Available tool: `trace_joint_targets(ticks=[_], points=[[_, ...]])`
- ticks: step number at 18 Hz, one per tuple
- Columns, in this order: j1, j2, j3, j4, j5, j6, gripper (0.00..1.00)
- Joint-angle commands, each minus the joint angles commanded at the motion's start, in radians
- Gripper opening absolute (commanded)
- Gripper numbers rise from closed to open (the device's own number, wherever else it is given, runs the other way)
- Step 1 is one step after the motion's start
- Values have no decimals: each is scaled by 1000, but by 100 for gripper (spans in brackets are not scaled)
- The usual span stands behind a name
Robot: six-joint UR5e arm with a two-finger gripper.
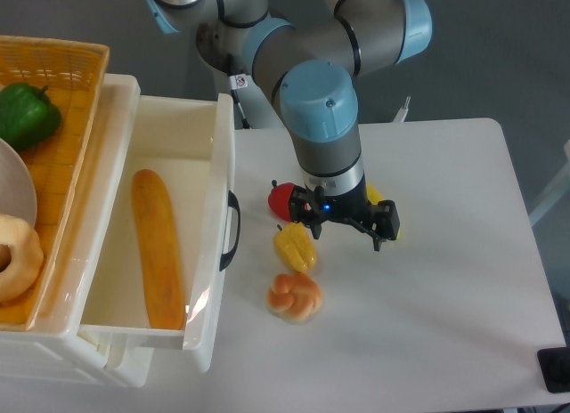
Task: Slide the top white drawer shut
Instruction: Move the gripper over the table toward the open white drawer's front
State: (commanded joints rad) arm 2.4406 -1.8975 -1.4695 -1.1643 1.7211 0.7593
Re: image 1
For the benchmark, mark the red bell pepper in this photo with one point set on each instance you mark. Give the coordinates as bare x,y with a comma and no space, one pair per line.
278,199

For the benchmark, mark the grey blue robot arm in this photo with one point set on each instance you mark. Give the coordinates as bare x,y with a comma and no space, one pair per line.
307,75

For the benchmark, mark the yellow banana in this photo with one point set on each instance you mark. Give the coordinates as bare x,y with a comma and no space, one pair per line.
378,199

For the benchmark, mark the yellow bell pepper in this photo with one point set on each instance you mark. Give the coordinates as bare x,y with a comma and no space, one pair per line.
295,248

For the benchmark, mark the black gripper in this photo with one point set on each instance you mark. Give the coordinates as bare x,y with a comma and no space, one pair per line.
312,208

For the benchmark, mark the black device at table edge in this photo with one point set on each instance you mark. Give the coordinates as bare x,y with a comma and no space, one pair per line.
554,365

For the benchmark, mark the long baguette bread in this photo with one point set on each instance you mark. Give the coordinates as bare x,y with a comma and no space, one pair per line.
159,251

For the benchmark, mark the knotted bread roll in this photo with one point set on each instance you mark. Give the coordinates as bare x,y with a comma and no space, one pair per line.
295,298

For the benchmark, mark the orange woven basket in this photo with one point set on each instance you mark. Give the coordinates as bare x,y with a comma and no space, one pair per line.
72,73

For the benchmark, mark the beige plate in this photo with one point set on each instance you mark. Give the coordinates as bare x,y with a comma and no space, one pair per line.
17,190

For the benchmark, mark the white drawer cabinet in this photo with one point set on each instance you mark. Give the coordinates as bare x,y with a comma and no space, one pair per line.
52,348

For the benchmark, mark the green bell pepper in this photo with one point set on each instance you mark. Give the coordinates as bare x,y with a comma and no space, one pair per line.
28,116

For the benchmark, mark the glazed donut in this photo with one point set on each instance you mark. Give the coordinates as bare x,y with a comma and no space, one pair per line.
26,256

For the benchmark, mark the white drawer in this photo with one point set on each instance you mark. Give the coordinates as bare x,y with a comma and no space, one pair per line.
190,146
118,363

